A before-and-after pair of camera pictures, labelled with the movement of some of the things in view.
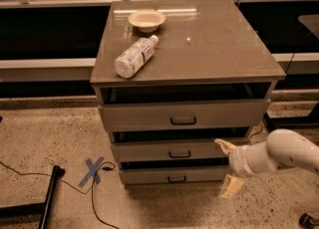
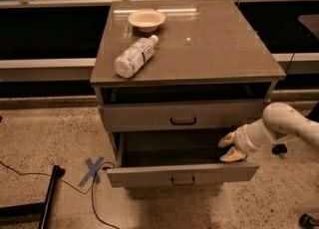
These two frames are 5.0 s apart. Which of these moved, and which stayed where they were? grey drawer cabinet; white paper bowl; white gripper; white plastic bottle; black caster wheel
Moved: white gripper
Stayed: white paper bowl; grey drawer cabinet; black caster wheel; white plastic bottle
